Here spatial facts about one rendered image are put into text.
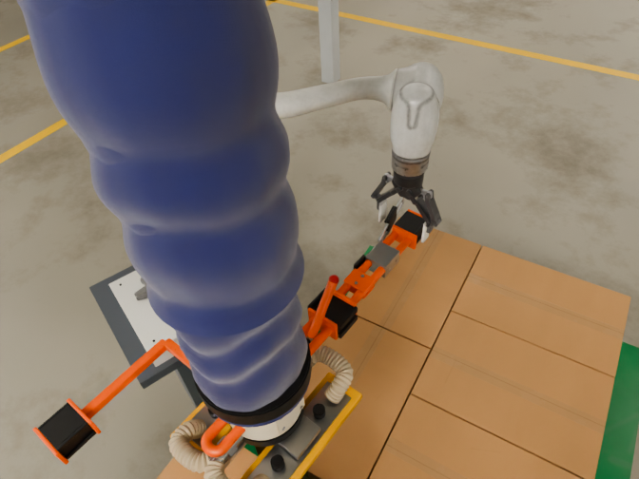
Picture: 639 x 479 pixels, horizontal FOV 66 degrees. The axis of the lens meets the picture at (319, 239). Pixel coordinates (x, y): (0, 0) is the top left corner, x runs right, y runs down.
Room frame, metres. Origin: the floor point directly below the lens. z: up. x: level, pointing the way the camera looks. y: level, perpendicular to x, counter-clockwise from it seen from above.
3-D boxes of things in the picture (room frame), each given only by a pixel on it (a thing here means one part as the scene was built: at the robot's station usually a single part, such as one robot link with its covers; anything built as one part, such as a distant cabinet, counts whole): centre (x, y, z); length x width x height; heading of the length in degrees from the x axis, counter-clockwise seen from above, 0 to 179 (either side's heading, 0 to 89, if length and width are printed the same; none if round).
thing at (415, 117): (0.96, -0.24, 1.54); 0.13 x 0.11 x 0.16; 162
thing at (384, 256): (0.84, -0.16, 1.19); 0.07 x 0.07 x 0.04; 49
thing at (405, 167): (0.95, -0.23, 1.44); 0.09 x 0.09 x 0.06
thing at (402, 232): (0.94, -0.25, 1.20); 0.08 x 0.07 x 0.05; 139
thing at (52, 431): (0.44, 0.54, 1.20); 0.09 x 0.08 x 0.05; 49
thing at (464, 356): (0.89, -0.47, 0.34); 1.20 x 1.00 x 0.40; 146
